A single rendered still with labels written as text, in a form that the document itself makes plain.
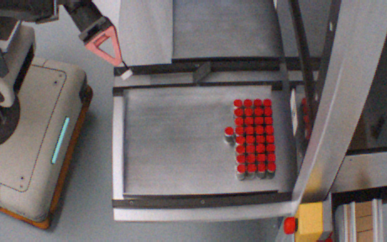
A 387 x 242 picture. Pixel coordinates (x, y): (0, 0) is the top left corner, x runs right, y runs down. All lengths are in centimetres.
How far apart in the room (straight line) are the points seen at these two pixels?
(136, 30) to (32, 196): 78
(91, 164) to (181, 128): 100
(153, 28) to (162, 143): 32
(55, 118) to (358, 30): 163
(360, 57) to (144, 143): 78
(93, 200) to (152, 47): 93
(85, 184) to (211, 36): 100
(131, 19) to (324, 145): 78
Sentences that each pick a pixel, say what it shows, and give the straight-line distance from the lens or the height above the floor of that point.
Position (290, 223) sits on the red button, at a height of 101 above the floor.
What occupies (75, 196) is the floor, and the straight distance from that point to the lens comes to 248.
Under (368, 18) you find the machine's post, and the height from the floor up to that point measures 164.
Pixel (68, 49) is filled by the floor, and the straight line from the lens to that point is 280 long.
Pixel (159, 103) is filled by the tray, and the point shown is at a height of 88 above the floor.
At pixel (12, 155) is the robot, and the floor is 28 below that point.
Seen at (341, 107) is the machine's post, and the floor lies 140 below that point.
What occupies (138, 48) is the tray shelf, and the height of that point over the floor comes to 88.
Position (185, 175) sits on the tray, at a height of 88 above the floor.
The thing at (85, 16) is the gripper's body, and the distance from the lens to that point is 128.
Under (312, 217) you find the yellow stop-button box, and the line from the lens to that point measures 132.
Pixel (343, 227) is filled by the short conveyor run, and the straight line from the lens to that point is 144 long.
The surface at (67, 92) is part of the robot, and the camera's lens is 236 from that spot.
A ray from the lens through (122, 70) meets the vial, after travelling 129.
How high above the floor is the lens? 227
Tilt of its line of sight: 62 degrees down
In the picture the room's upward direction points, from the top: 3 degrees counter-clockwise
